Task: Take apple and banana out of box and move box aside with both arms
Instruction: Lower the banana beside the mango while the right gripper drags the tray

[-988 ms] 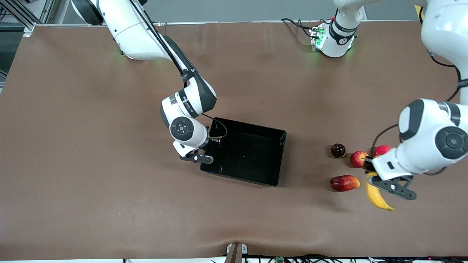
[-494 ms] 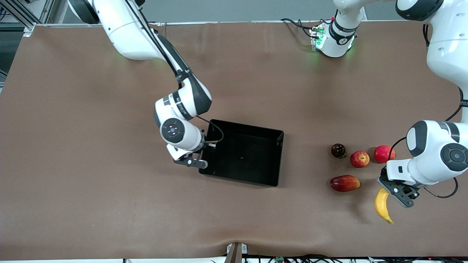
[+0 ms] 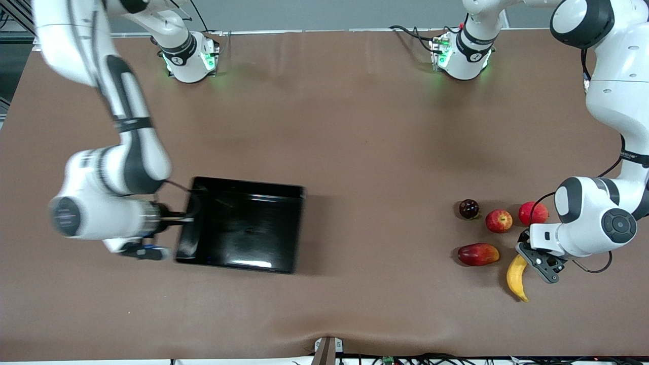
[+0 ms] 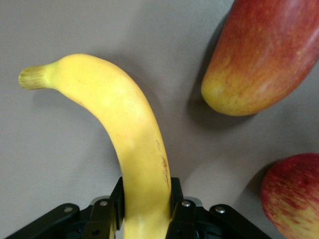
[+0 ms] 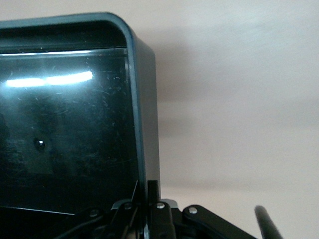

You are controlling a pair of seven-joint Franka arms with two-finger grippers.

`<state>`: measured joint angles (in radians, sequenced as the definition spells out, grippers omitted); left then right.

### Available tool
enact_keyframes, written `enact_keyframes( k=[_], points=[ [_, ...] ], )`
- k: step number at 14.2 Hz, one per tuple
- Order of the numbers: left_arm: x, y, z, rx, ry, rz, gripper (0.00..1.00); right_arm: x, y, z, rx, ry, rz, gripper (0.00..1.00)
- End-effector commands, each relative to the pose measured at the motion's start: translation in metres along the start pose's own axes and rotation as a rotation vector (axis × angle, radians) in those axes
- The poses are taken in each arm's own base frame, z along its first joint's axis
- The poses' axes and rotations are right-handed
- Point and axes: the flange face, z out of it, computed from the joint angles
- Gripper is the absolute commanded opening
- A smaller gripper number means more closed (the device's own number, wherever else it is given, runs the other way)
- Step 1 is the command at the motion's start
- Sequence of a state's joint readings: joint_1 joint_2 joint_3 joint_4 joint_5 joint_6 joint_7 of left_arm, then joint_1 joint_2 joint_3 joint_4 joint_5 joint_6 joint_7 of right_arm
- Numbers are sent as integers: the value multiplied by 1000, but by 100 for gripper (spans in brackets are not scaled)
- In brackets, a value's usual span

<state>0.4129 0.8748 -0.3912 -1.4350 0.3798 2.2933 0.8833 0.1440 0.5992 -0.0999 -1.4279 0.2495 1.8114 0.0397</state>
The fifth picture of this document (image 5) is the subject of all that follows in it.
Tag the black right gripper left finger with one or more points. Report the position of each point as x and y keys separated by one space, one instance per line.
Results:
x=124 y=219

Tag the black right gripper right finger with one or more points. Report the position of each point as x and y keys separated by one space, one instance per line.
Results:
x=160 y=219

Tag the black plastic box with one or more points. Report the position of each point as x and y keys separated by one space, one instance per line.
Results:
x=62 y=124

